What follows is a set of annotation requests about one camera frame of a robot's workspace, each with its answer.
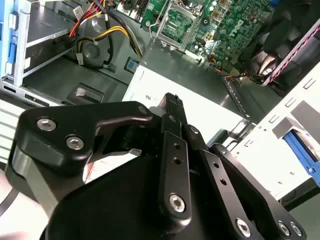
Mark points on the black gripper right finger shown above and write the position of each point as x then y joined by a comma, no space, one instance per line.
250,190

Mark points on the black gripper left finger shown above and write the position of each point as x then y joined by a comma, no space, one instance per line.
62,120

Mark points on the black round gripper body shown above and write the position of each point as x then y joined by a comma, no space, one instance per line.
112,212

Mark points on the hard disk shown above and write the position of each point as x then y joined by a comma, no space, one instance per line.
300,150

